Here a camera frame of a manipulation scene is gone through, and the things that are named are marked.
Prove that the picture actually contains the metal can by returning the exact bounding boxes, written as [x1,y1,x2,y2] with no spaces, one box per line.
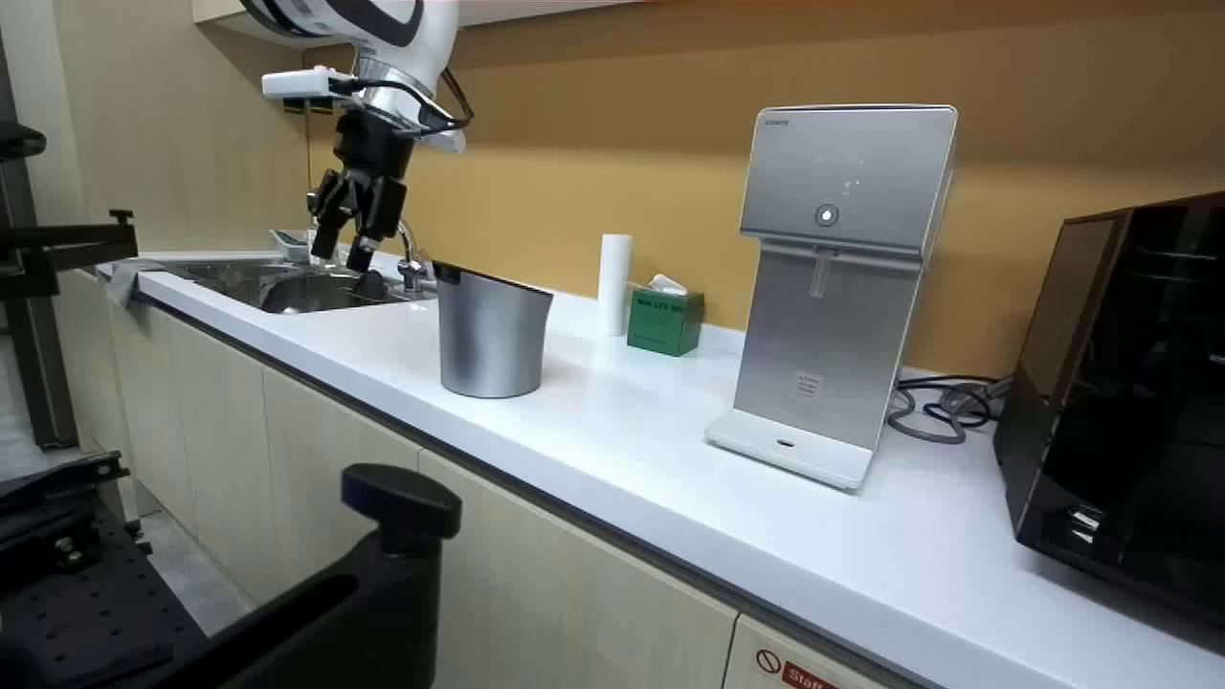
[436,281,553,398]

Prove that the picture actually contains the black camera stand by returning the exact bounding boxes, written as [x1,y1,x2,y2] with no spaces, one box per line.
[0,49,140,451]

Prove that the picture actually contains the silver water dispenser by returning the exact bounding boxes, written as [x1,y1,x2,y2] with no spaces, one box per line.
[706,105,956,489]

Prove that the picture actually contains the chrome faucet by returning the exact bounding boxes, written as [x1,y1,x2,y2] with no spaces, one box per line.
[399,235,434,292]

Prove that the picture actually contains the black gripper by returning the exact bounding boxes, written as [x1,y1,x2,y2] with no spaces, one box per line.
[306,110,414,273]

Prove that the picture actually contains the steel sink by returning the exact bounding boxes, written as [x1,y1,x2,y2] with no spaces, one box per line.
[170,262,414,313]

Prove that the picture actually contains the black power cable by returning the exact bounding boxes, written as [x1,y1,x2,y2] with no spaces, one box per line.
[885,372,1010,447]

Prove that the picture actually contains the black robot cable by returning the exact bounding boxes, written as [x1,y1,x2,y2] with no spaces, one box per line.
[334,70,477,139]

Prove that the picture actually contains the black coffee machine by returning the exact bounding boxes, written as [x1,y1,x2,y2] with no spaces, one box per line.
[997,190,1225,628]

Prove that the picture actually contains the black bucket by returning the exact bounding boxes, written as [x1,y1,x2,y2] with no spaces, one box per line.
[434,262,553,304]

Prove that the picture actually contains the black robot cart base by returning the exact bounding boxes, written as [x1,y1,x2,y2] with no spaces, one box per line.
[0,454,462,689]

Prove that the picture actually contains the beige base cabinets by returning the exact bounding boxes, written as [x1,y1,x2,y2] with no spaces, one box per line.
[58,273,901,689]

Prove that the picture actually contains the green tissue box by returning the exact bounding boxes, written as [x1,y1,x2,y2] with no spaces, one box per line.
[627,277,706,356]

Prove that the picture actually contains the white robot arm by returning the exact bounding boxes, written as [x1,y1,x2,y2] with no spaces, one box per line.
[242,0,477,273]

